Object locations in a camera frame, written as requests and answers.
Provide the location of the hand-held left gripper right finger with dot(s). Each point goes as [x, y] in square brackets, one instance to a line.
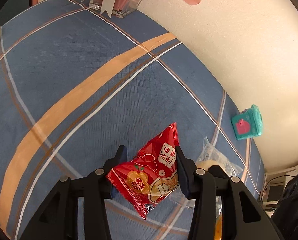
[182, 180]

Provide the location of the teal toy box pink hearts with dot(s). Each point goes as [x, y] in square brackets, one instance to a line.
[246, 125]

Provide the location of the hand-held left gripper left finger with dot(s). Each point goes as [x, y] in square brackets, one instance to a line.
[123, 155]

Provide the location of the yellow cake packet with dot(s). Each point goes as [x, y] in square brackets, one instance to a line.
[219, 227]

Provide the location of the red candy packet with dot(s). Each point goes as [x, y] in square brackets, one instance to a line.
[144, 170]

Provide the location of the clear square vase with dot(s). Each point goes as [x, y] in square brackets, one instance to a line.
[119, 7]

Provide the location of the clear-wrapped cream bun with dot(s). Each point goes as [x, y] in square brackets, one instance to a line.
[209, 152]

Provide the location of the white wooden furniture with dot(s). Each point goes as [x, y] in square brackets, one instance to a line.
[279, 172]

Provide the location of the blue plaid tablecloth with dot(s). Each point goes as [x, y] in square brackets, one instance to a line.
[89, 67]

